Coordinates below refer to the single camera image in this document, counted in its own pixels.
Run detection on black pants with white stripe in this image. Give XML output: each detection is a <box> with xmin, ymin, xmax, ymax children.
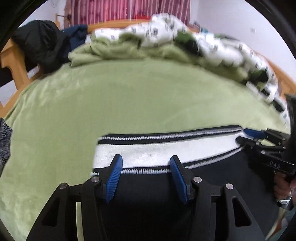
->
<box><xmin>82</xmin><ymin>126</ymin><xmax>282</xmax><ymax>240</ymax></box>

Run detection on right hand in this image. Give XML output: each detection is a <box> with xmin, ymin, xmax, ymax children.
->
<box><xmin>274</xmin><ymin>172</ymin><xmax>292</xmax><ymax>200</ymax></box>

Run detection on green plush bed blanket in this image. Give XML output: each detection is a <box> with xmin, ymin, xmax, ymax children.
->
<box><xmin>0</xmin><ymin>37</ymin><xmax>290</xmax><ymax>241</ymax></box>

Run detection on grey denim pants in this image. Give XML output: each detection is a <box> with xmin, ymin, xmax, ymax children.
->
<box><xmin>0</xmin><ymin>118</ymin><xmax>13</xmax><ymax>174</ymax></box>

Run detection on white floral quilt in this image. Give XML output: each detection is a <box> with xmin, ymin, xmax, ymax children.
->
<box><xmin>93</xmin><ymin>13</ymin><xmax>287</xmax><ymax>113</ymax></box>

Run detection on navy garment on footboard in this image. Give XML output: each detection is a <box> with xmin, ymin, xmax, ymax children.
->
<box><xmin>62</xmin><ymin>25</ymin><xmax>88</xmax><ymax>53</ymax></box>

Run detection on black jacket on footboard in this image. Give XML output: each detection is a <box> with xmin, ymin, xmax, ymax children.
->
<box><xmin>11</xmin><ymin>20</ymin><xmax>68</xmax><ymax>74</ymax></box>

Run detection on pink patterned curtain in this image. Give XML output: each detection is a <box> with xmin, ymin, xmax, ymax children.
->
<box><xmin>65</xmin><ymin>0</ymin><xmax>191</xmax><ymax>25</ymax></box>

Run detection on wooden bed frame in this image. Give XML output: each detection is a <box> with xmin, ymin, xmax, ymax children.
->
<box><xmin>1</xmin><ymin>20</ymin><xmax>295</xmax><ymax>118</ymax></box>

